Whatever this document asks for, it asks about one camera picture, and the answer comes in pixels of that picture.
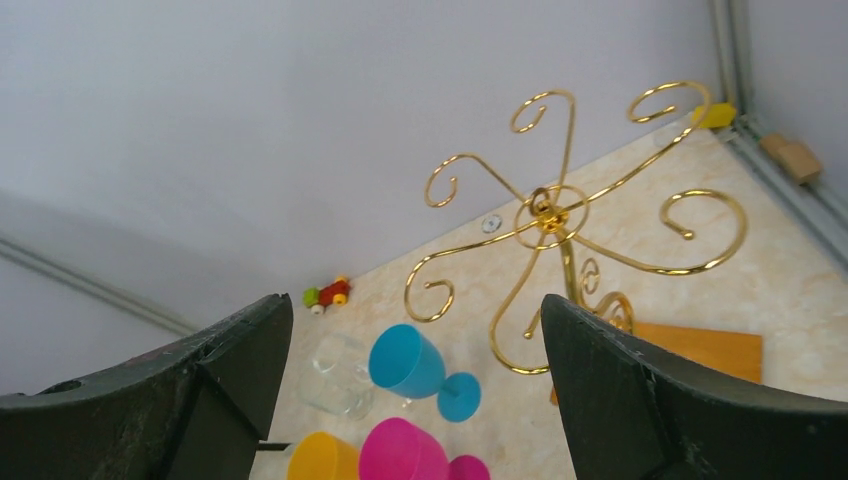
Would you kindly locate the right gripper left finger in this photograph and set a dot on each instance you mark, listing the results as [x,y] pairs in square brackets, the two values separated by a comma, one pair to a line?
[196,408]

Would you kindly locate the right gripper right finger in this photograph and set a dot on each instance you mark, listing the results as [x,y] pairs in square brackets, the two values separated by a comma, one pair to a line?
[633,410]

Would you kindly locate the yellow wine glass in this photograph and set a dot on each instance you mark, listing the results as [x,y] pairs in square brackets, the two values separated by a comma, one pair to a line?
[323,456]

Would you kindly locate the tall clear wine glass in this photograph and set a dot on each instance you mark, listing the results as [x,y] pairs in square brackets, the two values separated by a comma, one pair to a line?
[336,379]

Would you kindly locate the pink wine glass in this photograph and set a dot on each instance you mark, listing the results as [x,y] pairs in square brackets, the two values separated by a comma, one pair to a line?
[398,449]

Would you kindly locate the blue wine glass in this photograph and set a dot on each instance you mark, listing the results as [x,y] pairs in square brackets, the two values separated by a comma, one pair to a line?
[406,363]

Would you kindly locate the wooden gold wine glass rack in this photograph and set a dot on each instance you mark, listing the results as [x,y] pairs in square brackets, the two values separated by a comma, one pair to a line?
[553,216]

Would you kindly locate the red green toy train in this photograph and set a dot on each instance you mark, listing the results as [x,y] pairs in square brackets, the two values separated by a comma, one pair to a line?
[317,300]

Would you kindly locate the small metal washer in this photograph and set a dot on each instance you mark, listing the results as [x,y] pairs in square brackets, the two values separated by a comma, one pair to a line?
[491,223]

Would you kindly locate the wooden block at edge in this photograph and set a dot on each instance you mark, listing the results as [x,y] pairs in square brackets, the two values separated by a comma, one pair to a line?
[794,157]

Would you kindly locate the yellow block at edge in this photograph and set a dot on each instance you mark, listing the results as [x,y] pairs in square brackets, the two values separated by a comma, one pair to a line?
[714,116]

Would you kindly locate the grey corner pipe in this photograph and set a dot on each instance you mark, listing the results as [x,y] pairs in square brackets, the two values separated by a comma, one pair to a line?
[731,29]

